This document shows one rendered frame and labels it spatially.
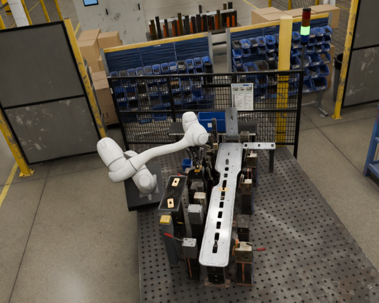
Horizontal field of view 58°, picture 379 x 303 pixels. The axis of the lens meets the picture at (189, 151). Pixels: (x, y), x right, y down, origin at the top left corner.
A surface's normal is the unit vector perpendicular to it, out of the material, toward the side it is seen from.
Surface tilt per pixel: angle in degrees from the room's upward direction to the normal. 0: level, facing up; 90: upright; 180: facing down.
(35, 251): 0
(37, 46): 89
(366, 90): 90
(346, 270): 0
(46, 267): 0
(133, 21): 90
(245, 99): 90
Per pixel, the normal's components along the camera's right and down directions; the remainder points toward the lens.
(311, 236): -0.11, -0.82
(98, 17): 0.16, 0.55
